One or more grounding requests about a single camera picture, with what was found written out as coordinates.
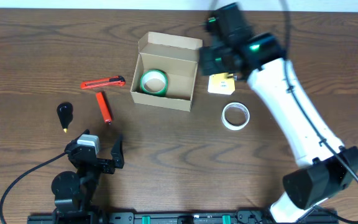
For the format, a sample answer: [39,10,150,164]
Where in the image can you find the red marker pen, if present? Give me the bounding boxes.
[96,92,112,124]

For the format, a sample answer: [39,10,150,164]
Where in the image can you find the yellow white sticky note pad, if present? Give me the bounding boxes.
[208,73,235,95]

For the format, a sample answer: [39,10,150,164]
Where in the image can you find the black bulb-shaped glue pen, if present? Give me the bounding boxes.
[57,102,73,133]

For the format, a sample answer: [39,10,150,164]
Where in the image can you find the white tape roll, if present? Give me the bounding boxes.
[221,102,250,131]

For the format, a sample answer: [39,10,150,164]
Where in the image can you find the red utility knife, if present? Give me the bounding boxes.
[80,75,126,90]

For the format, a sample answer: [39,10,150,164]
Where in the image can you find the brown cardboard box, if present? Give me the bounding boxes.
[131,32,203,111]

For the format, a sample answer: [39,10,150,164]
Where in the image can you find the green tape roll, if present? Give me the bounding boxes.
[140,70,168,96]

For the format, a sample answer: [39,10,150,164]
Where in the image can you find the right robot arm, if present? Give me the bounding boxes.
[200,3,358,223]

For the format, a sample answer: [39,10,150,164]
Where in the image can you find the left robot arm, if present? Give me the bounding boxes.
[51,130,124,223]

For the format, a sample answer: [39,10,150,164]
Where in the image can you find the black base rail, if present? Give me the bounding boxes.
[26,210,338,224]

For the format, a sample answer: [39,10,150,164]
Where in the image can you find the right black cable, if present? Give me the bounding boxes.
[208,0,358,224]

